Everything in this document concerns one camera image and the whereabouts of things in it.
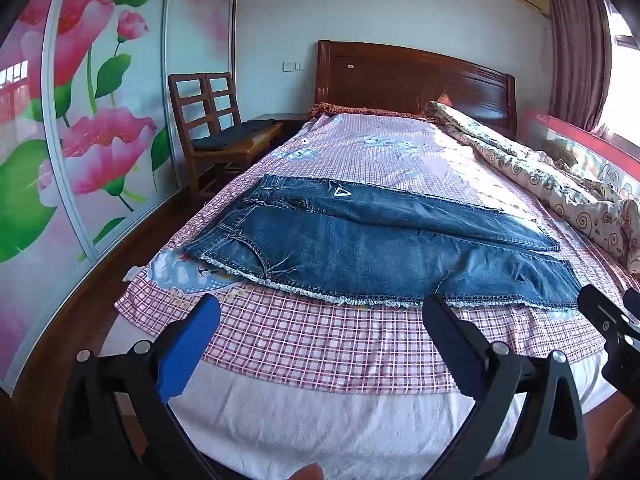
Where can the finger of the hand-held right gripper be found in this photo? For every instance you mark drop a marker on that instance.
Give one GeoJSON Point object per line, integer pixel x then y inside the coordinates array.
{"type": "Point", "coordinates": [625, 365]}
{"type": "Point", "coordinates": [602, 312]}

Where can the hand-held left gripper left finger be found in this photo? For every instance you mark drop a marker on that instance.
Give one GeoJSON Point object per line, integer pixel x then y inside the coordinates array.
{"type": "Point", "coordinates": [190, 345]}

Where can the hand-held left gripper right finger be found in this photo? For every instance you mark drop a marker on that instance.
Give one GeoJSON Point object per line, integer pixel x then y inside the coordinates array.
{"type": "Point", "coordinates": [452, 345]}

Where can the blue denim pants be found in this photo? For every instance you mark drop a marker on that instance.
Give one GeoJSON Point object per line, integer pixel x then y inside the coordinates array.
{"type": "Point", "coordinates": [375, 250]}

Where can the person's left hand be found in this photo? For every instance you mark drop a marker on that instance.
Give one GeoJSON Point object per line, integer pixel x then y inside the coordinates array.
{"type": "Point", "coordinates": [309, 472]}

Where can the pink plaid bed sheet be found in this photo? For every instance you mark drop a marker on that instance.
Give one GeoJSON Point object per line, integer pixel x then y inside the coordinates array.
{"type": "Point", "coordinates": [325, 345]}

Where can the white mattress cover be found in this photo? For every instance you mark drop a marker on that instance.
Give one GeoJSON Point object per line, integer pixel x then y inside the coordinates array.
{"type": "Point", "coordinates": [300, 420]}

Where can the floral swirl quilt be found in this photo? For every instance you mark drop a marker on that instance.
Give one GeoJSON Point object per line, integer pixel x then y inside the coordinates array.
{"type": "Point", "coordinates": [550, 180]}

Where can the dark seat cushion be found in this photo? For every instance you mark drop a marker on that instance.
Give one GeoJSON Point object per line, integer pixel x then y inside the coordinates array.
{"type": "Point", "coordinates": [230, 136]}

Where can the floral sliding door wardrobe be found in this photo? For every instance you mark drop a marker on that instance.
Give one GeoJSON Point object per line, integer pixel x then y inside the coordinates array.
{"type": "Point", "coordinates": [100, 135]}

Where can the window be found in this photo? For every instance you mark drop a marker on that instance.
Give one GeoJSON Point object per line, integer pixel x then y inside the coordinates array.
{"type": "Point", "coordinates": [625, 85]}

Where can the wooden chair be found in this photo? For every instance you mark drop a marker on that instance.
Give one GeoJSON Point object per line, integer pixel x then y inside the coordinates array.
{"type": "Point", "coordinates": [185, 105]}

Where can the wooden nightstand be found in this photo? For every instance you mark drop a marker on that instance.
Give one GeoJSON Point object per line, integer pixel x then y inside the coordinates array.
{"type": "Point", "coordinates": [280, 117]}

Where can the brown fringed cloth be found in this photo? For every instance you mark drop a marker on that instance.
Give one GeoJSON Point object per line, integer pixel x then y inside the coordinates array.
{"type": "Point", "coordinates": [350, 109]}

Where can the dark red curtain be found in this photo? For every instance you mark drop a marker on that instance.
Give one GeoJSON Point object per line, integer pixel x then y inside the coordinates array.
{"type": "Point", "coordinates": [575, 50]}

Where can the dark wooden headboard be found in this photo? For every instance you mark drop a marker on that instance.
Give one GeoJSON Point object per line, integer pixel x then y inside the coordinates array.
{"type": "Point", "coordinates": [400, 80]}

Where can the red bed guard rail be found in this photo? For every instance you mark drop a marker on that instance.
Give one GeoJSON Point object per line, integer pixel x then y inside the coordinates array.
{"type": "Point", "coordinates": [550, 127]}

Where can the white wall switch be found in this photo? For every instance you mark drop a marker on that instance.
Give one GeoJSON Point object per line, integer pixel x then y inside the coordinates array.
{"type": "Point", "coordinates": [292, 66]}

